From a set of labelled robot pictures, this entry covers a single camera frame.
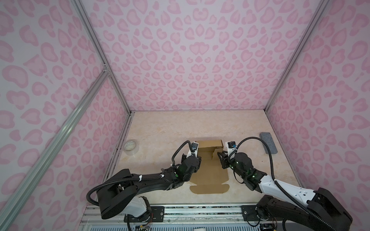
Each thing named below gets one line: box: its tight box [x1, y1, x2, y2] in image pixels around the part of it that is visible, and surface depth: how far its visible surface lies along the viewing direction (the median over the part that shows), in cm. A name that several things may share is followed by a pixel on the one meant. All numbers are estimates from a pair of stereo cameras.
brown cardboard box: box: [189, 139, 230, 195], surface depth 85 cm
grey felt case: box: [259, 131, 278, 155], surface depth 100 cm
